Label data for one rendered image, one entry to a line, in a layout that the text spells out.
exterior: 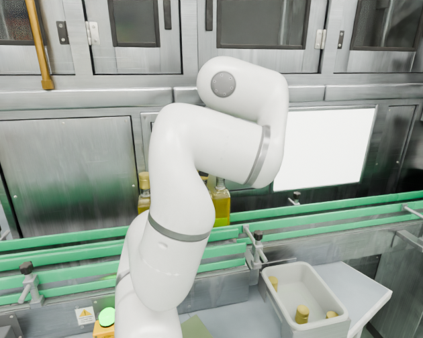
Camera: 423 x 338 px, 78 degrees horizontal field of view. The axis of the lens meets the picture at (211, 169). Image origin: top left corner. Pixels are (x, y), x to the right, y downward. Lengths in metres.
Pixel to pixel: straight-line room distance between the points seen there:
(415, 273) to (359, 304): 0.58
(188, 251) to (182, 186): 0.08
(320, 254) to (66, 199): 0.94
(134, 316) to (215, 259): 0.43
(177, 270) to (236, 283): 0.55
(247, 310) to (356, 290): 0.39
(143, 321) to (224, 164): 0.24
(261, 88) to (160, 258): 0.27
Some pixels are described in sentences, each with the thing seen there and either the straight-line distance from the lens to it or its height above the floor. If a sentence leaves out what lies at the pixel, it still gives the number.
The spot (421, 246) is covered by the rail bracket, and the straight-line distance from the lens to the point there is 1.23.
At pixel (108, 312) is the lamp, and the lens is 0.83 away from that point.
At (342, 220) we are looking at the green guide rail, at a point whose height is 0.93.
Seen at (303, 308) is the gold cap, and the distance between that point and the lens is 0.88.
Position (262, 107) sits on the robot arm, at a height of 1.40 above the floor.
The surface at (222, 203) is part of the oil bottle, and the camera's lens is 0.84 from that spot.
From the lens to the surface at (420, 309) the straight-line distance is 1.64.
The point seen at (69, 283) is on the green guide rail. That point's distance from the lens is 0.85.
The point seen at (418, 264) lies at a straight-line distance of 1.56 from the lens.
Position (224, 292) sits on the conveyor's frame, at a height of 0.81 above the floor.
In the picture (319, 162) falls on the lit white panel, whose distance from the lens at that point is 1.13.
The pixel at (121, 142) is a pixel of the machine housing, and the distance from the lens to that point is 0.94.
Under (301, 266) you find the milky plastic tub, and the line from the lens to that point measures 0.99.
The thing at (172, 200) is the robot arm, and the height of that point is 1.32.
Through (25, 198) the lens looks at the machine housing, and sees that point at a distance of 1.08.
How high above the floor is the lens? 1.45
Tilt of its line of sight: 21 degrees down
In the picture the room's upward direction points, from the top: straight up
